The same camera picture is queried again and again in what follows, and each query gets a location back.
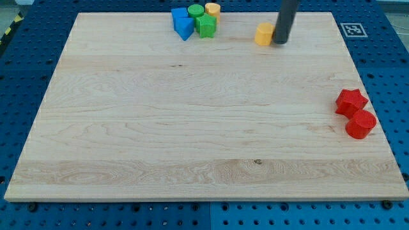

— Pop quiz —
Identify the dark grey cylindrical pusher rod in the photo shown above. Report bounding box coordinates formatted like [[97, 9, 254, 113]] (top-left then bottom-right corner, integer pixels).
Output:
[[273, 0, 301, 44]]

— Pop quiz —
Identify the yellow hexagon block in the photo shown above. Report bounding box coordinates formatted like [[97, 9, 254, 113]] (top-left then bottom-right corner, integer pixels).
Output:
[[254, 22, 275, 46]]

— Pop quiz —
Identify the white fiducial marker tag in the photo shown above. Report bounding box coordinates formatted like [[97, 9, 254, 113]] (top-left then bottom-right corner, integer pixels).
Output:
[[341, 22, 367, 38]]

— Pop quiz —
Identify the green star block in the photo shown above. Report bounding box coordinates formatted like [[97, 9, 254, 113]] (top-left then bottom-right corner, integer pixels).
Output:
[[196, 13, 217, 38]]

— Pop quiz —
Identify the green cylinder block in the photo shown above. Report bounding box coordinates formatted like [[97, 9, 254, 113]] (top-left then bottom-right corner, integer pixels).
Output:
[[187, 4, 205, 27]]

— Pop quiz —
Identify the blue triangle block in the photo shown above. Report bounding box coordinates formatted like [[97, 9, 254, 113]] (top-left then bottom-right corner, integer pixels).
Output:
[[174, 17, 194, 41]]

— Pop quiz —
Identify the blue cube block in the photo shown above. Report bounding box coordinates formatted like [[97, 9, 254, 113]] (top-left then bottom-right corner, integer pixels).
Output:
[[171, 7, 189, 31]]

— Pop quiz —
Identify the red star block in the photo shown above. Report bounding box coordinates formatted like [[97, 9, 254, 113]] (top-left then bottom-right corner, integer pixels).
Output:
[[336, 89, 368, 119]]

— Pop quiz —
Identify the red cylinder block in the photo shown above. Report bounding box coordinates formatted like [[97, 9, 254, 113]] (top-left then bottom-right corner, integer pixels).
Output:
[[345, 110, 377, 139]]

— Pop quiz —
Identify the light wooden board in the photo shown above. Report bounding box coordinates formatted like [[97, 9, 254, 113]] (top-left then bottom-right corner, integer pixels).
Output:
[[4, 12, 408, 202]]

